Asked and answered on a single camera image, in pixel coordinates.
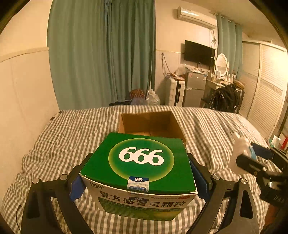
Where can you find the green curtain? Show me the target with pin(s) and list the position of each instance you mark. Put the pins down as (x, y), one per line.
(230, 43)
(99, 51)

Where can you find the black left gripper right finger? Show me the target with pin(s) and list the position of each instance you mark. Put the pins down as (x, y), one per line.
(234, 198)

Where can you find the white oval vanity mirror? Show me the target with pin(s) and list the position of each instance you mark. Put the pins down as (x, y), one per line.
(221, 66)

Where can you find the brown patterned bag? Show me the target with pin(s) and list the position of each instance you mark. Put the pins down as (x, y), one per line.
(136, 93)

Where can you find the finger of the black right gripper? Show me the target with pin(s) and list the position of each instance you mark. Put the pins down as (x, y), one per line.
(247, 165)
(261, 151)

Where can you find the silver mini fridge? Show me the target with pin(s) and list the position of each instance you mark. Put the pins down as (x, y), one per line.
(194, 89)

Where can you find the green white medicine box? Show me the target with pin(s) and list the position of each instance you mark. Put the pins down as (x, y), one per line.
(142, 177)

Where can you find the open cardboard box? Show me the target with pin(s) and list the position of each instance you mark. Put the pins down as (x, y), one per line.
(160, 124)

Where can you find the black wall television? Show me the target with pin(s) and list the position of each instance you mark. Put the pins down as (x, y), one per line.
(199, 53)

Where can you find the black clothes pile on chair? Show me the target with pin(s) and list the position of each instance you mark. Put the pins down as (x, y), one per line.
(225, 99)

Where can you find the vanity desk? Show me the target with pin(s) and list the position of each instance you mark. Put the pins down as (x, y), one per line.
(209, 90)

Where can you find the clear water jug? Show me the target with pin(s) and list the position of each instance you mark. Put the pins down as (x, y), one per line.
(152, 98)

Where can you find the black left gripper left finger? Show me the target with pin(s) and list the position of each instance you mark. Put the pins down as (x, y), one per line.
(39, 215)

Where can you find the white suitcase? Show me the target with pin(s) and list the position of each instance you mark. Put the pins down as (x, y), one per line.
(175, 90)

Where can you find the white air conditioner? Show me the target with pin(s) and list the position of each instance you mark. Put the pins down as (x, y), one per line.
(196, 18)

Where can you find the white louvered wardrobe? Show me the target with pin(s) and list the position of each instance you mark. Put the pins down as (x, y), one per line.
(265, 84)

